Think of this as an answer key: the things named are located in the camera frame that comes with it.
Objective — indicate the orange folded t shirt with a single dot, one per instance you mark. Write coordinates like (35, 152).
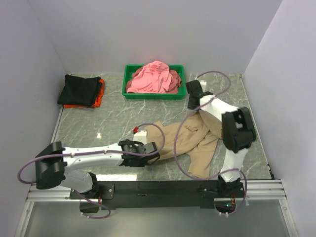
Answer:
(97, 98)

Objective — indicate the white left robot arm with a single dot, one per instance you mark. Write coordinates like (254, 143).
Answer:
(61, 166)

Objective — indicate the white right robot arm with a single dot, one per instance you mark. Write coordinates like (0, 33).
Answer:
(238, 134)

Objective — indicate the green plastic bin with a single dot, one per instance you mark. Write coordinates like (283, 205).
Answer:
(131, 68)

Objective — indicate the black folded t shirt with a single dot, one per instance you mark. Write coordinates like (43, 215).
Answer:
(77, 90)

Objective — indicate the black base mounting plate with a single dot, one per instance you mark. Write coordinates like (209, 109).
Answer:
(150, 194)

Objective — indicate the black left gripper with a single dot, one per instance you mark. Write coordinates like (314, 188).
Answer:
(144, 163)

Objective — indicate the dusty rose t shirt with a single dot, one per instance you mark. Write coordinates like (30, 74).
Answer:
(176, 80)

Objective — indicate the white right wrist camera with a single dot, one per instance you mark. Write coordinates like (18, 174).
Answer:
(203, 85)

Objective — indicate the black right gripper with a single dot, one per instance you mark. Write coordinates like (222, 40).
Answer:
(189, 105)

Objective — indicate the beige t shirt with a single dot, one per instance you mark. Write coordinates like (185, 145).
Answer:
(198, 138)

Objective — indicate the pink t shirt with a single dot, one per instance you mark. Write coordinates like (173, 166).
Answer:
(154, 77)

